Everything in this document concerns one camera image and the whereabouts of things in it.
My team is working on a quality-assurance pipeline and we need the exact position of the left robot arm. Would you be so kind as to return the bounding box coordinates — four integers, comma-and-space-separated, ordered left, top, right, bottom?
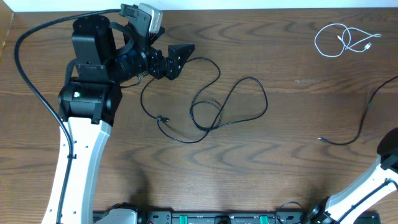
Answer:
43, 3, 195, 223

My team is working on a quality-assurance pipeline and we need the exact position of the left camera cable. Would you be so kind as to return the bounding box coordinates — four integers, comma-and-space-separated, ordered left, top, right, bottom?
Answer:
14, 8, 125, 224

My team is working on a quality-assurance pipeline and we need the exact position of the camera cable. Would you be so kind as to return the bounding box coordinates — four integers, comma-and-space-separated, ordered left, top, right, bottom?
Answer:
14, 8, 125, 224
338, 179, 398, 224

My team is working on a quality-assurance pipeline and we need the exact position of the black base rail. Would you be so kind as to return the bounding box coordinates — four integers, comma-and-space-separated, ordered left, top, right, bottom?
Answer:
93, 202, 382, 224

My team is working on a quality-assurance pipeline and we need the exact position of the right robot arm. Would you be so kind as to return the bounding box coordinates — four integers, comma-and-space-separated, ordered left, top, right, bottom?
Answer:
325, 128, 397, 224

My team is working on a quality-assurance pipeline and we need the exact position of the right camera cable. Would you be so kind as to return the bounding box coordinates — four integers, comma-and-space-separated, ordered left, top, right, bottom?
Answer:
338, 179, 398, 224

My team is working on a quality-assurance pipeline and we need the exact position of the black usb cable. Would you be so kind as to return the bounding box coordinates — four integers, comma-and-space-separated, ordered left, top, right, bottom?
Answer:
139, 57, 269, 144

